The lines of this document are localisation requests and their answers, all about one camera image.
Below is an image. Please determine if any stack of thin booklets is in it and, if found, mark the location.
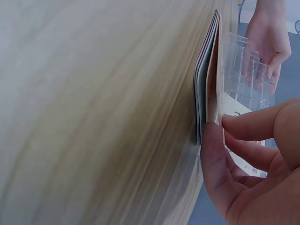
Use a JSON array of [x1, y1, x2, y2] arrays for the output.
[[192, 8, 222, 146]]

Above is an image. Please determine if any clear acrylic card holder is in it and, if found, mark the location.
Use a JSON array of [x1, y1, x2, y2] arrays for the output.
[[224, 31, 282, 111]]

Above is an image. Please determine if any person's left hand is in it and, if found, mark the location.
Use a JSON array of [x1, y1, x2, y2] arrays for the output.
[[241, 0, 293, 94]]

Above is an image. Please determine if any person's right hand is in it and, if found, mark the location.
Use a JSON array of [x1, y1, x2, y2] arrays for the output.
[[200, 97, 300, 225]]

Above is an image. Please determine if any clear plastic sleeve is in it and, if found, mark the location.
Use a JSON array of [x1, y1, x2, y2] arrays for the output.
[[164, 140, 204, 225]]

